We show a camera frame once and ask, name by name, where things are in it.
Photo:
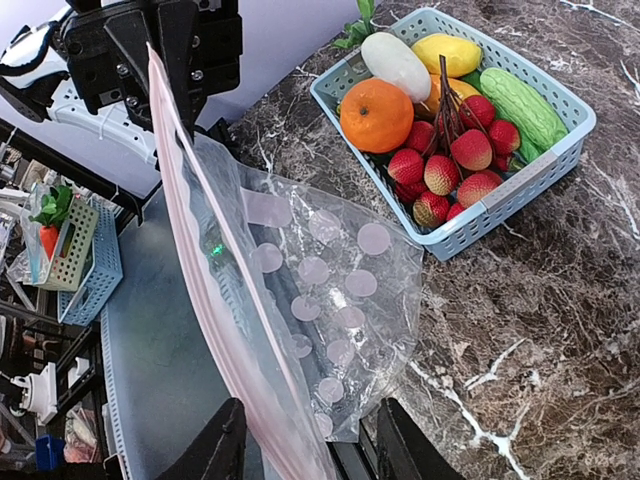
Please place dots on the green toy bitter gourd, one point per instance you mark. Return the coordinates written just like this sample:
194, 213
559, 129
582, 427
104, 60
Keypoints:
524, 107

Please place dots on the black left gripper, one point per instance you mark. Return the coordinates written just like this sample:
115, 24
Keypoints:
199, 43

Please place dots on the red toy lychee bunch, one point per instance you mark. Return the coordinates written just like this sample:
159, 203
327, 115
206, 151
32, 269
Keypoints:
452, 163

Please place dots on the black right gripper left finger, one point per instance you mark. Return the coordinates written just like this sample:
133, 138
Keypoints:
218, 451

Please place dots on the yellow toy mango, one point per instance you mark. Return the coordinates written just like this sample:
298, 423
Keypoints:
461, 55

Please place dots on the white slotted cable duct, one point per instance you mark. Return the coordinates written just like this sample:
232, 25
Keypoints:
112, 396

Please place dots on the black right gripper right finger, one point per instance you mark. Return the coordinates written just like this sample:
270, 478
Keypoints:
403, 451

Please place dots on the beige perforated basket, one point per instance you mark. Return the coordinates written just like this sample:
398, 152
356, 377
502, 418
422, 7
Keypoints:
64, 271

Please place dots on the blue background basket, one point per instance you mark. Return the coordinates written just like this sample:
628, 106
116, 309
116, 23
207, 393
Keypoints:
102, 273

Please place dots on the clear zip top bag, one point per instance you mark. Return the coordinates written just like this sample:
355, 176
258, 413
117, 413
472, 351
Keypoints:
308, 303

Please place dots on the toy carrot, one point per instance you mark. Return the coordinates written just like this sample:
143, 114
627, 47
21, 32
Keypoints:
54, 210

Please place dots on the orange toy fruit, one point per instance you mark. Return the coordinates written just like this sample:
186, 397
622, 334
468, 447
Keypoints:
376, 116

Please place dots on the light blue plastic basket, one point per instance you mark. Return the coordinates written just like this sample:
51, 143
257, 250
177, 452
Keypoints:
533, 171

